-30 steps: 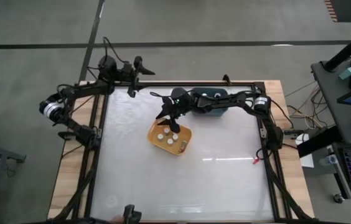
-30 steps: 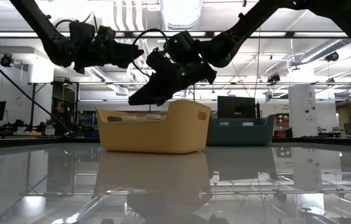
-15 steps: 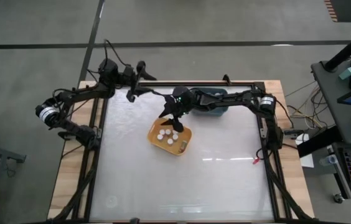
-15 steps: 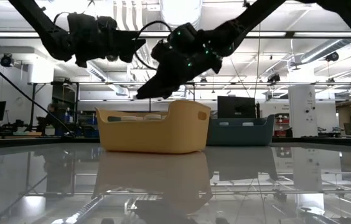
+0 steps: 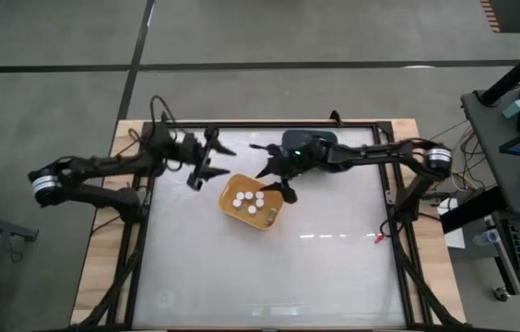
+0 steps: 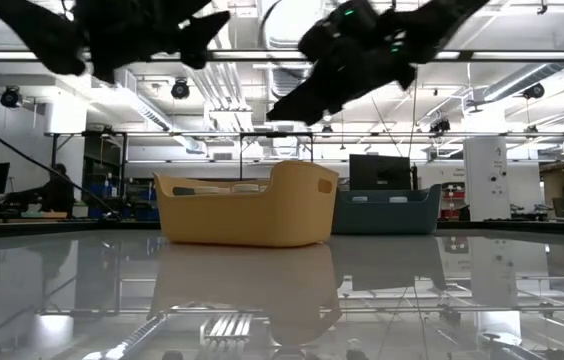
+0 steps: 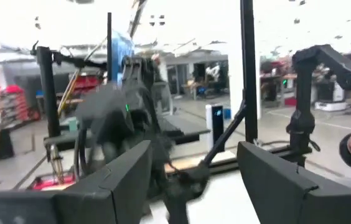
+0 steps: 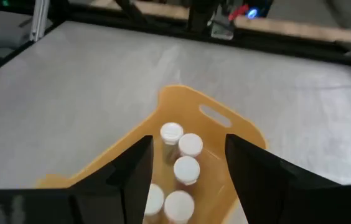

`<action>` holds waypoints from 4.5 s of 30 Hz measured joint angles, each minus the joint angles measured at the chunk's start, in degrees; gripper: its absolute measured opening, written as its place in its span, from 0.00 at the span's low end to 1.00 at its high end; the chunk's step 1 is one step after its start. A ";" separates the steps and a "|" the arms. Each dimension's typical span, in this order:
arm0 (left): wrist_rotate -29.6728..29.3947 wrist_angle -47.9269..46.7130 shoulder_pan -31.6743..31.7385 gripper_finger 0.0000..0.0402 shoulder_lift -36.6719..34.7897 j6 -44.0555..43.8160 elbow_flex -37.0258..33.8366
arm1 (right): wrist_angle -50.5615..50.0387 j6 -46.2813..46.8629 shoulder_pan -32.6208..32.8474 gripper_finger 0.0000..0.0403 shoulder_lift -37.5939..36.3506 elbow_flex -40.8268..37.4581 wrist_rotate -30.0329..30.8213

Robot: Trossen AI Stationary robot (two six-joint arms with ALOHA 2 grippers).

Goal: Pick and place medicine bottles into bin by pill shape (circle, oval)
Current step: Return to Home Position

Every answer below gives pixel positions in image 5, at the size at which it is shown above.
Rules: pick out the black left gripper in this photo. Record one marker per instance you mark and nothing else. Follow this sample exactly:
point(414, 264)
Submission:
point(195, 157)

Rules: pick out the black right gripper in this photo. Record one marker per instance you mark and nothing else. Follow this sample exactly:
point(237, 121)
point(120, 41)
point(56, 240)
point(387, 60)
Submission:
point(306, 154)

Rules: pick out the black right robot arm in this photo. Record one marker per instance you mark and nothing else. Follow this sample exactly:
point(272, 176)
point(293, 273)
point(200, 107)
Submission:
point(380, 154)

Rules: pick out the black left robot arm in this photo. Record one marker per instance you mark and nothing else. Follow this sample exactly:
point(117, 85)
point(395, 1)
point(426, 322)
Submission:
point(103, 163)

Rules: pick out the teal plastic bin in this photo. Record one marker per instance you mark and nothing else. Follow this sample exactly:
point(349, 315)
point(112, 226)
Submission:
point(287, 136)

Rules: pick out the yellow plastic bin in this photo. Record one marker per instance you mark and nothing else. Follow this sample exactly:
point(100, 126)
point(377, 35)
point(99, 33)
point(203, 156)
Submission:
point(241, 220)

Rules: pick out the white paper sheet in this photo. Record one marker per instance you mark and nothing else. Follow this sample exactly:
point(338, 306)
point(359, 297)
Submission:
point(455, 237)

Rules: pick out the black desk support bar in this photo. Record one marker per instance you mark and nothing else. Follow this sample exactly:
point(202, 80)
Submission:
point(472, 214)

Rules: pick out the black side desk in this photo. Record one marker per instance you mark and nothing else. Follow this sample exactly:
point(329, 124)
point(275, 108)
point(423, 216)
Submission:
point(486, 152)

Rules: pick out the clear plastic bottle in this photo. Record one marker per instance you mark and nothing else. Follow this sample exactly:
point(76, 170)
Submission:
point(488, 237)

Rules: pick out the grey desk leg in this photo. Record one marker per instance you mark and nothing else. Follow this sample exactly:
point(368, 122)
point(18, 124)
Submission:
point(506, 267)

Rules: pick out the small teal box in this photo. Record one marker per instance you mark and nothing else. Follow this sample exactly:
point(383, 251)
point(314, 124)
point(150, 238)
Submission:
point(514, 108)

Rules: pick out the desk caster wheel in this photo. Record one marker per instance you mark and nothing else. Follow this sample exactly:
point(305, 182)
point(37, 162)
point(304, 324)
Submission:
point(501, 293)

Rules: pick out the black slanted pole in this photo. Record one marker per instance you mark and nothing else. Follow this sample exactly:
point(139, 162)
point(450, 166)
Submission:
point(518, 69)

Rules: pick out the striped-edge dark rug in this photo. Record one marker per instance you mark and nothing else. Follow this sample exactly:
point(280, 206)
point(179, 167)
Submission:
point(513, 16)

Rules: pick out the black aluminium table frame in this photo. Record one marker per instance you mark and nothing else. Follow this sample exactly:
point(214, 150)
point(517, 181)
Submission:
point(264, 125)

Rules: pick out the black frame clamp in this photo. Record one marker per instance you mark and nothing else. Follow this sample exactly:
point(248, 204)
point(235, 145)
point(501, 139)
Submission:
point(164, 118)
point(335, 118)

